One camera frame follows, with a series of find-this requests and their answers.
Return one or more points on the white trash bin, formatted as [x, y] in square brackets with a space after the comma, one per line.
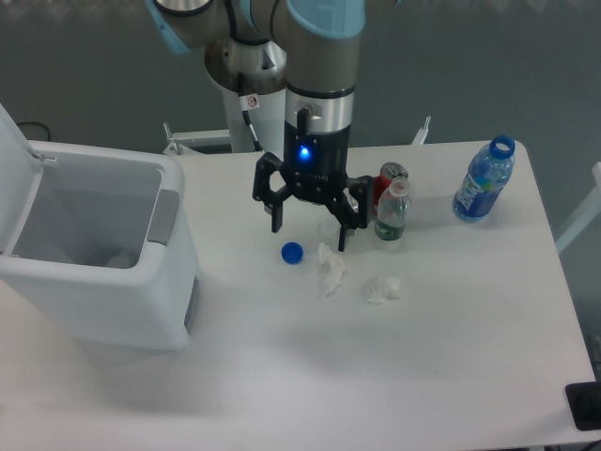
[106, 251]

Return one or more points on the red soda can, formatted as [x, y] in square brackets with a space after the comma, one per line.
[387, 173]

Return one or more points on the blue bottle cap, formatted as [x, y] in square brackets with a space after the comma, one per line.
[292, 253]

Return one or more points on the white bin lid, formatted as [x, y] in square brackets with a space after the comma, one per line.
[21, 175]

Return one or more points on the clear green-label water bottle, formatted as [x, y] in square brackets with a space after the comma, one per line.
[393, 210]

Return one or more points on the small crumpled paper ball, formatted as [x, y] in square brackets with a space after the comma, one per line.
[382, 289]

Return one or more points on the white frame bracket left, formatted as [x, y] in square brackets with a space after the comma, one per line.
[204, 142]

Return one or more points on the white frame bracket right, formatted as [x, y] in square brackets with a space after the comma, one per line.
[420, 136]

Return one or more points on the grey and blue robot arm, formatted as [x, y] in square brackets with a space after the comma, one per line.
[308, 50]

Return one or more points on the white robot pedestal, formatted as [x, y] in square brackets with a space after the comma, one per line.
[252, 81]

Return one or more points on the black device at edge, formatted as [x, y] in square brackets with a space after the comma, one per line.
[584, 402]

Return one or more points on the blue drink bottle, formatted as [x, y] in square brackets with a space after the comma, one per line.
[488, 172]

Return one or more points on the white frame bracket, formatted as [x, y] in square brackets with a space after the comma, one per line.
[420, 136]
[204, 142]

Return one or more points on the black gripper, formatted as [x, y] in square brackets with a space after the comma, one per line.
[315, 170]

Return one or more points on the white furniture at right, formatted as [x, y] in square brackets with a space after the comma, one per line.
[586, 211]

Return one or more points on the crumpled white paper ball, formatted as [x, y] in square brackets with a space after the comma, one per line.
[331, 268]

